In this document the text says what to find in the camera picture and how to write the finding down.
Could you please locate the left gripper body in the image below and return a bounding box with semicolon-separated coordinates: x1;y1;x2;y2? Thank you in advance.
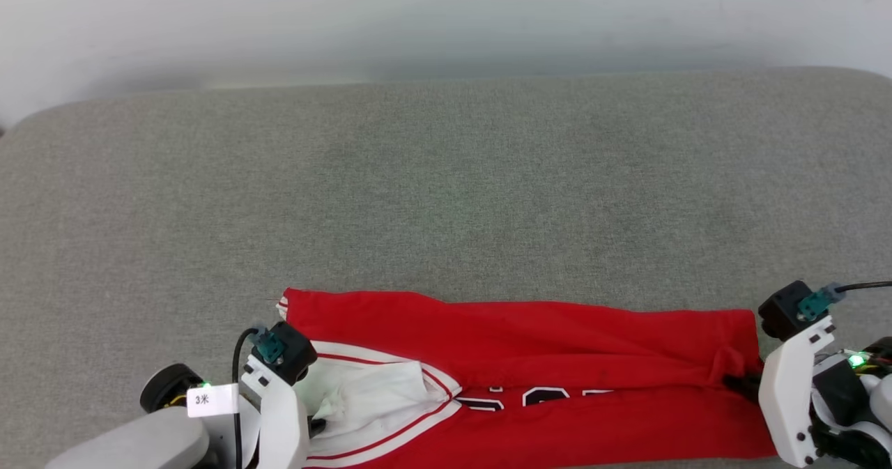
139;363;263;469

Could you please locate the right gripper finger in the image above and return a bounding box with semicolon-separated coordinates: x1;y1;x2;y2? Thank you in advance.
723;371;764;404

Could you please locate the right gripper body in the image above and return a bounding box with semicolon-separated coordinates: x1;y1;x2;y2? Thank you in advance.
807;335;892;469

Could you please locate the red and white jersey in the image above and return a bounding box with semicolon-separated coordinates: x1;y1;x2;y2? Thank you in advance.
276;287;778;469

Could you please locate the grey fabric sofa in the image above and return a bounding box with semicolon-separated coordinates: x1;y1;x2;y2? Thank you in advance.
0;67;892;469

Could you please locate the white paper cable tag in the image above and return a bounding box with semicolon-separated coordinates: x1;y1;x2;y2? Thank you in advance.
186;383;241;419

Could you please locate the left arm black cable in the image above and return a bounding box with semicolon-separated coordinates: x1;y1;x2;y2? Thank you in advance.
231;327;263;469

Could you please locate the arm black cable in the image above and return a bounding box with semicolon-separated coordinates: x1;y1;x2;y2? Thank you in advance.
835;280;892;295
231;327;263;469

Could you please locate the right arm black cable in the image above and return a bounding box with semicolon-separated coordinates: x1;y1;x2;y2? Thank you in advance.
835;280;892;295

